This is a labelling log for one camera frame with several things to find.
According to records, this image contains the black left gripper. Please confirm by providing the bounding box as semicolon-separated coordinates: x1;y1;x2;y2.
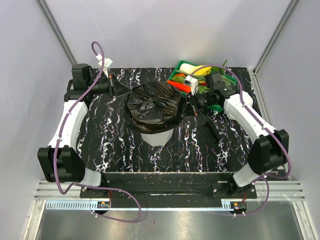
87;71;132;99

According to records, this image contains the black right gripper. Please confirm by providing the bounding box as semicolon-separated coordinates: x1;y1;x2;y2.
181;90;214;119

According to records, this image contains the black trash bag roll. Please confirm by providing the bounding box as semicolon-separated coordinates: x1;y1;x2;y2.
199;120;222;144

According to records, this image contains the white faceted trash bin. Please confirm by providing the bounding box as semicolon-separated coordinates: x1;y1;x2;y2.
140;128;175;147

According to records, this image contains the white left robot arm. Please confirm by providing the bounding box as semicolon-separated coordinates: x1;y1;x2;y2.
37;59;131;198

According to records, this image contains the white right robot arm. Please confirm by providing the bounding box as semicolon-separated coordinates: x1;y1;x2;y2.
185;72;289;198

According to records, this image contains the orange carrot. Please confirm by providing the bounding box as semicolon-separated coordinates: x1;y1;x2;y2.
166;79;192;94

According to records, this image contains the white and yellow cabbage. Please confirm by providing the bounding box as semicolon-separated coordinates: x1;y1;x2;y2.
178;63;212;76

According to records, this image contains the green plastic vegetable tray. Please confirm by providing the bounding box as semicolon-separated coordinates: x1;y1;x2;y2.
167;60;237;93

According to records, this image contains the crumpled white paper ball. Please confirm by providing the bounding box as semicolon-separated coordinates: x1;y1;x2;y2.
242;91;254;107

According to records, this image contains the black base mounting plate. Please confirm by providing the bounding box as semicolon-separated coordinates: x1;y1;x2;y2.
80;172;255;199

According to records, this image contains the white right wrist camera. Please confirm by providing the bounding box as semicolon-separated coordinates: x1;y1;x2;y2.
184;75;199;95

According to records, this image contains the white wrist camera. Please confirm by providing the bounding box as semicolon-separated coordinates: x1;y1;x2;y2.
96;54;113;77
184;75;199;95

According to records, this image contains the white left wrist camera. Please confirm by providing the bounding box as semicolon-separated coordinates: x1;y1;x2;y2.
96;54;113;77

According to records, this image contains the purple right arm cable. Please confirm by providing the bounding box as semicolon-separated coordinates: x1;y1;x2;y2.
186;65;293;216

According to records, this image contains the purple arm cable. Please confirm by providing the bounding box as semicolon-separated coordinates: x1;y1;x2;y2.
53;41;143;223
186;65;293;216

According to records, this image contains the aluminium rail with slots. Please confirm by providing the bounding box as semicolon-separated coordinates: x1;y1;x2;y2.
34;181;305;212

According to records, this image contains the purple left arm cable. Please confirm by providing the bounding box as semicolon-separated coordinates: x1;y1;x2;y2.
53;41;143;223

